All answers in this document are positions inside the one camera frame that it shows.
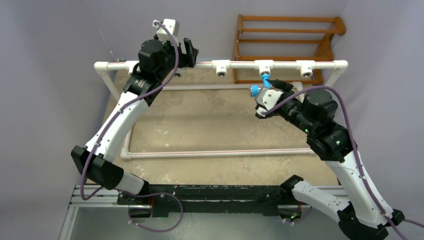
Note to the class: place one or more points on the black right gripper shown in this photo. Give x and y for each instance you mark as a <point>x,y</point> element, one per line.
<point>286,87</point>

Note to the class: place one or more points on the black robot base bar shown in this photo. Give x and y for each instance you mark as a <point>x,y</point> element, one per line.
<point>267,200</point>

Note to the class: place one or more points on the white PVC pipe frame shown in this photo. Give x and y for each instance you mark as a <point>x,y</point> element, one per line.
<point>215,69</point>

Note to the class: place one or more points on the wooden rack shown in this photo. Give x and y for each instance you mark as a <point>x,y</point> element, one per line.
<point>289,38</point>

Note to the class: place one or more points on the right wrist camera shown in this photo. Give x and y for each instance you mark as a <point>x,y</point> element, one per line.
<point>267,99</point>

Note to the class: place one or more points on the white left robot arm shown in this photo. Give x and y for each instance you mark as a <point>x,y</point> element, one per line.
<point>158,63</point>

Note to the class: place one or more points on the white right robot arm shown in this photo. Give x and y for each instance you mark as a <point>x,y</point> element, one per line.
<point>363,214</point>

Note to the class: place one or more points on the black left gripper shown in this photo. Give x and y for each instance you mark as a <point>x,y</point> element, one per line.
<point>185,60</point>

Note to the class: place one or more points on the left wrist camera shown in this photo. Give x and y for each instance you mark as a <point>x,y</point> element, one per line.
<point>167,30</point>

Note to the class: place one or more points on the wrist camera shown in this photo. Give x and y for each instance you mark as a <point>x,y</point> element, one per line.
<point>267,99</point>
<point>167,30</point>

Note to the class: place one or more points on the blue plastic water faucet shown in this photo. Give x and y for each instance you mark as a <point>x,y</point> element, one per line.
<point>260,85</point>

